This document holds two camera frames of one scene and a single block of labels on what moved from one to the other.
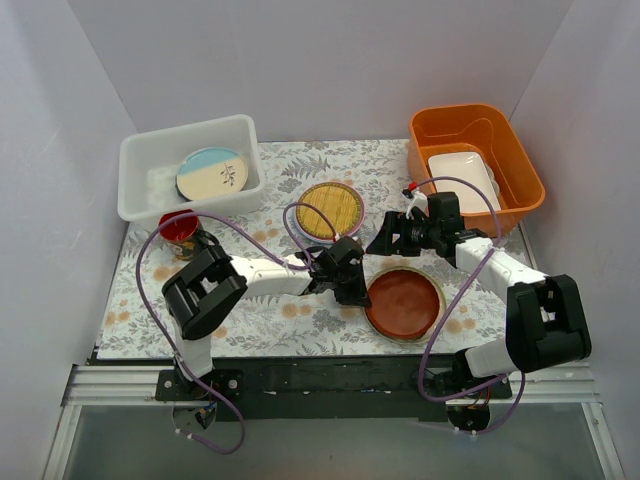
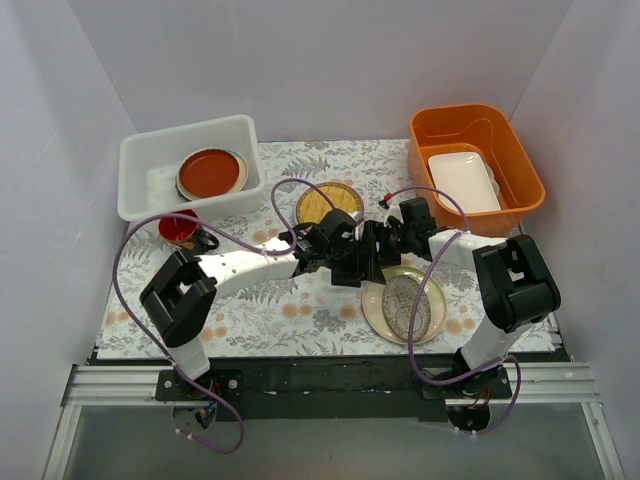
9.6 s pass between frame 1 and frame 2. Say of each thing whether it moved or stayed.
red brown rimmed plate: moved
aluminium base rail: stayed
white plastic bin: stayed
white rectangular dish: stayed
